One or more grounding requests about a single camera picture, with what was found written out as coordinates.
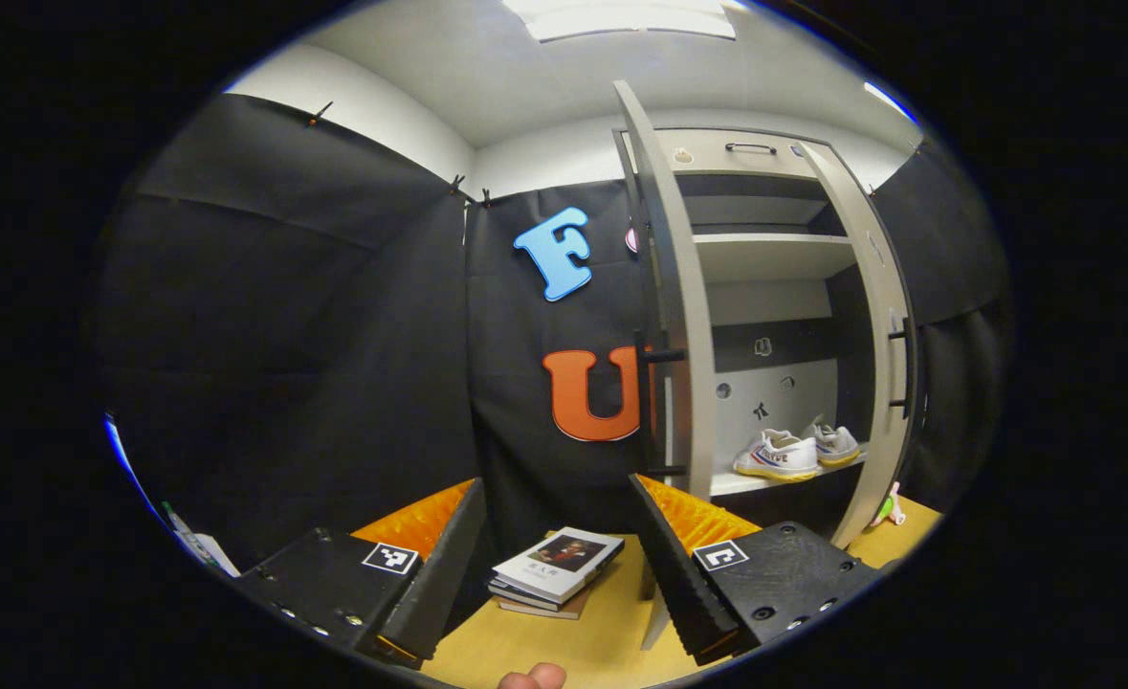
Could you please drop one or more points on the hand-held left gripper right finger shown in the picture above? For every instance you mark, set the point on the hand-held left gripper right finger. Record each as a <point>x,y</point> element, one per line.
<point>683,574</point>

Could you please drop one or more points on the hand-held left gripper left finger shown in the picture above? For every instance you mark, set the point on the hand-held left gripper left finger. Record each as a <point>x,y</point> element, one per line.
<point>439,584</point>

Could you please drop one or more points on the white shoe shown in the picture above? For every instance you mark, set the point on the white shoe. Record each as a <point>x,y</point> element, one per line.
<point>777,455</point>
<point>836,442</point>

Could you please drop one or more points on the grey cabinet door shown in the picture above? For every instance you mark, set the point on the grey cabinet door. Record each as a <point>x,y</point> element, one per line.
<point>884,431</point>
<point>688,335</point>

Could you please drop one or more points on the grey shoe cabinet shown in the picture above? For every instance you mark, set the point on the grey shoe cabinet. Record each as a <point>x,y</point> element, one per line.
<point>774,287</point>

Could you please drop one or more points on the grey cabinet drawer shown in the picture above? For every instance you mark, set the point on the grey cabinet drawer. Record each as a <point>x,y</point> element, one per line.
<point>707,153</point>

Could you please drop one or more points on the thin brown book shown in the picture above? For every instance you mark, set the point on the thin brown book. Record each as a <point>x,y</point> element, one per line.
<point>549,611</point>

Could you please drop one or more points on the white cover book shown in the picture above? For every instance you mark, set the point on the white cover book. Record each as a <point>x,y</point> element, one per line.
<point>559,565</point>

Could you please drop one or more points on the small pink green toy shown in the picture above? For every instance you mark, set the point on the small pink green toy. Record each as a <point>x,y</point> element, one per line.
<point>892,512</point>

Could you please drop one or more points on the white card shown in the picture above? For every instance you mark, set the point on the white card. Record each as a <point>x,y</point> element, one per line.
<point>205,550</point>

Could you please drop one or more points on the black backdrop cloth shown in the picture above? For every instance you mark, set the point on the black backdrop cloth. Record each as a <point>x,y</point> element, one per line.
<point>286,364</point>

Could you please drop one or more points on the small ceiling light panel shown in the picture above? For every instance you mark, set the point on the small ceiling light panel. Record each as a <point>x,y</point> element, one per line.
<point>887,100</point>

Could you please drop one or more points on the large ceiling light panel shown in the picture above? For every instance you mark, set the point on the large ceiling light panel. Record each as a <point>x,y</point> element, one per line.
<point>621,17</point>

